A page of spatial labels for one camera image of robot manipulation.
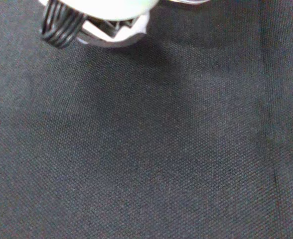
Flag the black cloth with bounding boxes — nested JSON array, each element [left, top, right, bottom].
[[0, 0, 293, 239]]

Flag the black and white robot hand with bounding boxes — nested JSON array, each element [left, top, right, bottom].
[[38, 0, 160, 49]]

